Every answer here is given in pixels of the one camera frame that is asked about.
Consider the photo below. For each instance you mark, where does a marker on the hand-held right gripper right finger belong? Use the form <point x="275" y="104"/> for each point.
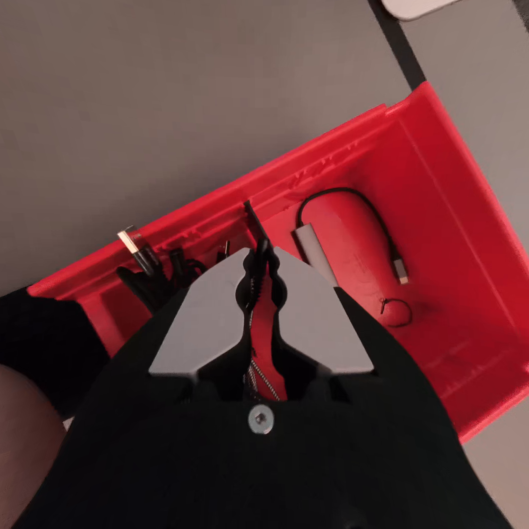
<point x="322" y="326"/>

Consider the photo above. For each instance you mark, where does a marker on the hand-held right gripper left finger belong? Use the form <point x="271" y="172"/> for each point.
<point x="198" y="326"/>

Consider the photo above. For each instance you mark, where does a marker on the red plastic bin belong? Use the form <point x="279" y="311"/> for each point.
<point x="434" y="206"/>

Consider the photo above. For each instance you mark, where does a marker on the black twist tie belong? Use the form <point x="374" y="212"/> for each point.
<point x="407" y="312"/>

